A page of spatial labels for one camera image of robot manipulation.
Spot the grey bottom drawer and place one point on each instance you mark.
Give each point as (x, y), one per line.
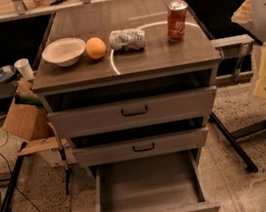
(163, 183)

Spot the grey drawer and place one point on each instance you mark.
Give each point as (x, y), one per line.
(151, 101)
(163, 183)
(140, 142)

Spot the grey drawer cabinet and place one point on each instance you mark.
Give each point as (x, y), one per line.
(160, 57)

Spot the grey top drawer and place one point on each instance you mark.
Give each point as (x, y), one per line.
(151, 101)

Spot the grey middle drawer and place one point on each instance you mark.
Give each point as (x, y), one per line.
(140, 142)

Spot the crumpled chip bag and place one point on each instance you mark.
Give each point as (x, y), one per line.
(127, 39)

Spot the orange fruit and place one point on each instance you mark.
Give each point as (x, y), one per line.
(95, 48)

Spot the white bowl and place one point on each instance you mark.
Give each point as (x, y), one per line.
(64, 52)

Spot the red soda can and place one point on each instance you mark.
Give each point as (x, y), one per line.
(176, 19)

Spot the cardboard box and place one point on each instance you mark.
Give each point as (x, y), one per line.
(31, 124)

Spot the white paper cup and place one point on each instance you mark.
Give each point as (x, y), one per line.
(24, 67)

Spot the blue bowl on shelf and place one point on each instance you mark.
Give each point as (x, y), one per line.
(7, 74)

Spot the black table base right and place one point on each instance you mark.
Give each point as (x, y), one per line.
(238, 134)

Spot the black stand leg left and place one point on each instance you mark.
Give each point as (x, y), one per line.
(6, 205)

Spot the green handled tool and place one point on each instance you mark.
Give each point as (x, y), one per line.
(24, 98)

